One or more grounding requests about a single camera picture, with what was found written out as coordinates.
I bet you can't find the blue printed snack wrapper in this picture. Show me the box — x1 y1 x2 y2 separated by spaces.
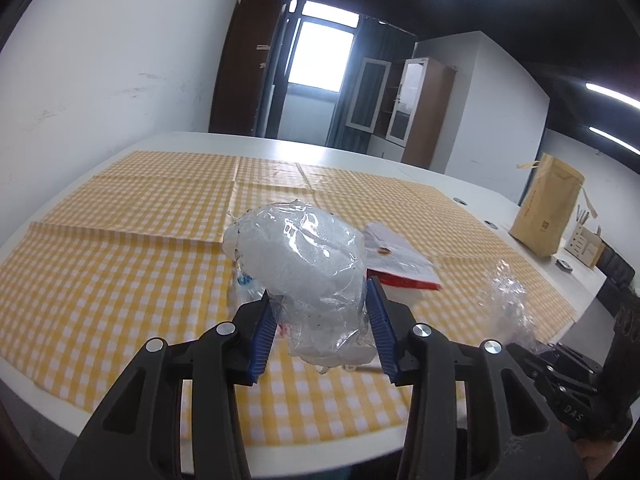
229 266 266 318

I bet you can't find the brown paper bag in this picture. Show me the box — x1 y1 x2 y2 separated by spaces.
509 153 598 260

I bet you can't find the yellow checkered tablecloth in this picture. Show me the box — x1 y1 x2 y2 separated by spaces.
0 150 576 448

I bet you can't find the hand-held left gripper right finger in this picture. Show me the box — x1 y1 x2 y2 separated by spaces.
365 276 588 480

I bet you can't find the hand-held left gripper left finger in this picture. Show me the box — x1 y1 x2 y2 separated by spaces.
59 291 277 480

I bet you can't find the glass door wooden cabinet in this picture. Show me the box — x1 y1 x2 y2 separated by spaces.
345 56 458 167

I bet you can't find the white and red paper packet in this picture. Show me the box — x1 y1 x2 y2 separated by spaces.
361 222 443 308

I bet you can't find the black office chair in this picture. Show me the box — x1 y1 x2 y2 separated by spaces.
595 242 640 316

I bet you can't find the dark curtain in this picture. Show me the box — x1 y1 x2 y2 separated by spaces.
326 17 418 148

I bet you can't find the clear plastic wrap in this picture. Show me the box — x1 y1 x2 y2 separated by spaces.
480 258 551 356

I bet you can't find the ceiling light strip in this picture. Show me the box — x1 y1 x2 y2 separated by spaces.
584 81 640 110
589 126 640 155

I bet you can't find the dark brown wardrobe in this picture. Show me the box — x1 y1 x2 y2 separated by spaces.
208 0 287 137

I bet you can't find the beige desk organizer box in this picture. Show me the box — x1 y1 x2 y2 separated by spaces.
565 205 604 268

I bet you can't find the clear plastic bag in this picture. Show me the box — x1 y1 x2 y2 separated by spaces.
221 200 377 373

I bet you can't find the bright balcony window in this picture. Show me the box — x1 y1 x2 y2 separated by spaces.
277 1 362 147

